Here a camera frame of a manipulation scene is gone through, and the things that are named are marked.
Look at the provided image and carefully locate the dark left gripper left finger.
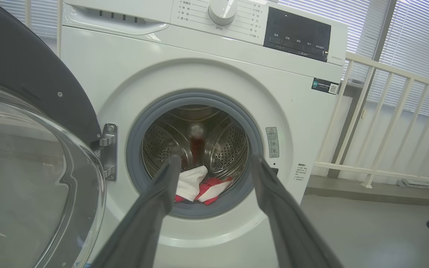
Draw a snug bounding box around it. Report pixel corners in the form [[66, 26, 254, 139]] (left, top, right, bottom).
[[92, 156, 182, 268]]

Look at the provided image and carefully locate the white front-load washing machine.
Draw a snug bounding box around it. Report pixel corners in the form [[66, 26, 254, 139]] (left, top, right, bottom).
[[56, 0, 349, 268]]

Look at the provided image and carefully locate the white program dial knob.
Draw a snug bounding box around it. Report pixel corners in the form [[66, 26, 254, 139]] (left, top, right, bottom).
[[208, 0, 238, 26]]

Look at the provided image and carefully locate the black washing machine control panel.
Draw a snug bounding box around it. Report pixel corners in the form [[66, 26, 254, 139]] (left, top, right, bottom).
[[263, 7, 331, 63]]

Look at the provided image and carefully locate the white metal railing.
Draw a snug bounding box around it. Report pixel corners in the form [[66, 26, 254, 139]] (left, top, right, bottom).
[[313, 51, 429, 197]]

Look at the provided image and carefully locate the red jersey with white stripe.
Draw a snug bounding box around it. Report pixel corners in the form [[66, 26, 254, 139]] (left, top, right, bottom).
[[175, 177, 233, 206]]

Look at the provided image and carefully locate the grey metal hinge bracket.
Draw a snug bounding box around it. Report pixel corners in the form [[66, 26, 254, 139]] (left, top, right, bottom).
[[91, 123, 118, 182]]

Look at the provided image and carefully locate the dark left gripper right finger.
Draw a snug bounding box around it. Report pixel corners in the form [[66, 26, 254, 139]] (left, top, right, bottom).
[[250, 156, 344, 268]]

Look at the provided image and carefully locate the white detergent drawer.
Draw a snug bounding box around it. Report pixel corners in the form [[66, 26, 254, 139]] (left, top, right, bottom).
[[63, 0, 174, 36]]

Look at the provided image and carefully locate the black-rimmed glass washer door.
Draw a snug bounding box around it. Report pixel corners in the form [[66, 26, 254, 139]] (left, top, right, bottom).
[[0, 0, 107, 268]]

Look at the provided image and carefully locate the stainless steel washer drum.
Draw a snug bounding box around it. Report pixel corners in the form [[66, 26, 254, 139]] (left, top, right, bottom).
[[142, 105, 248, 186]]

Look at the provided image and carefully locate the red and white garment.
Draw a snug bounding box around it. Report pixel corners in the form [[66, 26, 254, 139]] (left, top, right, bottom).
[[175, 166, 209, 202]]

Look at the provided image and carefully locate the dark QR code sticker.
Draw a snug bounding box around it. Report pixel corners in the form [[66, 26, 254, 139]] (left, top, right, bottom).
[[311, 77, 340, 95]]

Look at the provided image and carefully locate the grey warning sticker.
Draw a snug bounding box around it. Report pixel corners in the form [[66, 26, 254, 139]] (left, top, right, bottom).
[[266, 127, 280, 159]]

